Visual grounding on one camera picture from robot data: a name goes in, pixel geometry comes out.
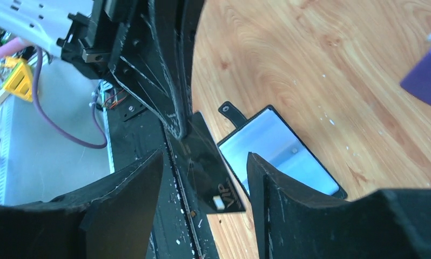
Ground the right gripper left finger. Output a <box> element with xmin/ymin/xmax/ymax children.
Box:
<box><xmin>0</xmin><ymin>149</ymin><xmax>165</xmax><ymax>259</ymax></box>

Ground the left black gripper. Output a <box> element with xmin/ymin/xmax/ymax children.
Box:
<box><xmin>57</xmin><ymin>0</ymin><xmax>205</xmax><ymax>139</ymax></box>

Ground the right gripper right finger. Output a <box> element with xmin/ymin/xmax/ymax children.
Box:
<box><xmin>247</xmin><ymin>153</ymin><xmax>431</xmax><ymax>258</ymax></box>

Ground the black card holder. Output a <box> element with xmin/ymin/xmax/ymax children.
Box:
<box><xmin>218</xmin><ymin>101</ymin><xmax>347</xmax><ymax>199</ymax></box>

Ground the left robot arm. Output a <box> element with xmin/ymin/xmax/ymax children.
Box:
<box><xmin>0</xmin><ymin>0</ymin><xmax>204</xmax><ymax>139</ymax></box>

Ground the purple metronome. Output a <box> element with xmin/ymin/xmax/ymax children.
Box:
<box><xmin>400</xmin><ymin>49</ymin><xmax>431</xmax><ymax>106</ymax></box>

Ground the yellow object on floor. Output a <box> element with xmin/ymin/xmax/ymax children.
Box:
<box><xmin>3</xmin><ymin>57</ymin><xmax>33</xmax><ymax>103</ymax></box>

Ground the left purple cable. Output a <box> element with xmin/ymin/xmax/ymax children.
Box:
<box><xmin>32</xmin><ymin>46</ymin><xmax>108</xmax><ymax>150</ymax></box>

